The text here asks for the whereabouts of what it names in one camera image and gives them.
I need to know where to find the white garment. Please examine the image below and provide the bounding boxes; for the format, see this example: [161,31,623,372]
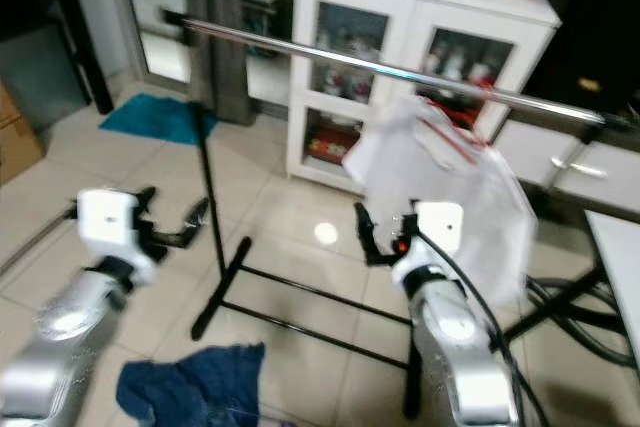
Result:
[342,95,541,308]

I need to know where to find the red wire hanger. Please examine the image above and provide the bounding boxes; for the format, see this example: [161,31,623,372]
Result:
[420,95,496,166]

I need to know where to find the teal floor mat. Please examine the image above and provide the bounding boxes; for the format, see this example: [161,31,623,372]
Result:
[98,93,219,146]

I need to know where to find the brown cardboard box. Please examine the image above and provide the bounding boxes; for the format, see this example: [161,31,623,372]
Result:
[0,82,45,186]

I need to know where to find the blue denim cloth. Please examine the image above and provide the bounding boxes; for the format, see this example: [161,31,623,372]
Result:
[115,343,266,427]

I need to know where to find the white drawer unit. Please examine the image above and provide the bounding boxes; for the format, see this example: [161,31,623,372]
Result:
[495,117,640,216]

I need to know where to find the black clothes rack silver rod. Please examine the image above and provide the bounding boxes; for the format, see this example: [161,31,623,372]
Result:
[160,9,640,423]

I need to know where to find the grey curtain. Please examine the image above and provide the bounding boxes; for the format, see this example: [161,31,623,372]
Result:
[185,0,256,128]

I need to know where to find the black shelf furniture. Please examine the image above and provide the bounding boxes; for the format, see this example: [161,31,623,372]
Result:
[0,0,116,133]

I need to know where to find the white glass door cabinet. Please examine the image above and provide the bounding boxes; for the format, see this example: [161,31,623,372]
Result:
[285,0,561,193]

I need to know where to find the white table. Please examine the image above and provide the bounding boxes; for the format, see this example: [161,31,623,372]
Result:
[584,211,640,373]

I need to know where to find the tall black cabinet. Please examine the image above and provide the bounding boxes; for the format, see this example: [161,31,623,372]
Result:
[520,0,640,128]

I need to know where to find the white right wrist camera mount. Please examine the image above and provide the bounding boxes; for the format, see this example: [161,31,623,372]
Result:
[412,201,465,260]

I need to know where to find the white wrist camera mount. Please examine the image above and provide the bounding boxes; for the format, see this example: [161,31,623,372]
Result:
[76,188,158,285]
[412,201,465,260]

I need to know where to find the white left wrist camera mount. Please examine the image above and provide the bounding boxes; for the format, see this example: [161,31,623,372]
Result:
[76,188,158,285]

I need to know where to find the black floor cables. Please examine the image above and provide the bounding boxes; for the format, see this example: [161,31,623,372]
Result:
[525,275,640,368]

